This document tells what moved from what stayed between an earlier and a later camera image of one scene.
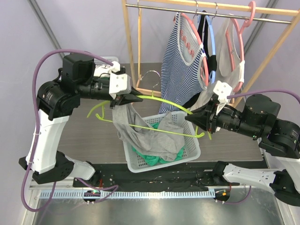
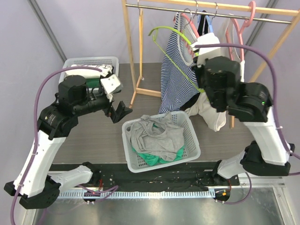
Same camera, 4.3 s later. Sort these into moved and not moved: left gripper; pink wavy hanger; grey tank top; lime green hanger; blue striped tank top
Moved: left gripper; grey tank top; lime green hanger
Not moved: pink wavy hanger; blue striped tank top
